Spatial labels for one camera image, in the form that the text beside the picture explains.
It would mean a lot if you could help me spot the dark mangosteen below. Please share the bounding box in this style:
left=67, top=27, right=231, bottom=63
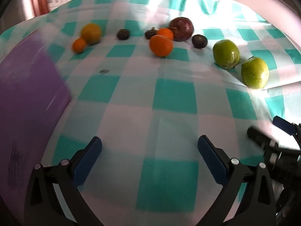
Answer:
left=117, top=29, right=130, bottom=40
left=192, top=34, right=208, bottom=49
left=144, top=27, right=158, bottom=40

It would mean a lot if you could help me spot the yellow-green orange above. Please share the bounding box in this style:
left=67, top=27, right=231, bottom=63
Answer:
left=81, top=23, right=102, bottom=45

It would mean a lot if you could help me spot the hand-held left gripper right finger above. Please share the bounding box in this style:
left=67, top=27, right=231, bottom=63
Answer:
left=198, top=135, right=277, bottom=226

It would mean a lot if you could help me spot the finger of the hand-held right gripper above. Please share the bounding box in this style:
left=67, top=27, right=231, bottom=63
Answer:
left=247, top=126, right=280, bottom=151
left=272, top=116, right=301, bottom=137

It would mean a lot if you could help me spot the small orange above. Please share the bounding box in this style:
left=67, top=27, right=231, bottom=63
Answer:
left=72, top=38, right=87, bottom=54

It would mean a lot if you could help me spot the dark red apple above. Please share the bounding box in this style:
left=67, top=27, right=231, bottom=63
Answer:
left=169, top=17, right=195, bottom=42

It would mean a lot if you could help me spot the green apple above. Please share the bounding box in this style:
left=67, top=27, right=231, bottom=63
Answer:
left=213, top=39, right=241, bottom=70
left=241, top=56, right=269, bottom=89

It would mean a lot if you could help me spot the purple board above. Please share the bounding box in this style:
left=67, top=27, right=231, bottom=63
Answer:
left=0, top=29, right=72, bottom=219

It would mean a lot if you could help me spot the large orange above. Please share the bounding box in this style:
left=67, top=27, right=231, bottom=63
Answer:
left=150, top=35, right=173, bottom=57

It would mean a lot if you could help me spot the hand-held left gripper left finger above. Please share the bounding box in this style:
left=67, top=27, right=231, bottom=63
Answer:
left=24, top=136, right=106, bottom=226

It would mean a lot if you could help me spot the teal white checkered tablecloth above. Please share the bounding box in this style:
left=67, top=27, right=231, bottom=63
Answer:
left=0, top=0, right=301, bottom=226

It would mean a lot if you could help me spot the medium orange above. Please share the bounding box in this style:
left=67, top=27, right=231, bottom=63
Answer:
left=157, top=28, right=174, bottom=40

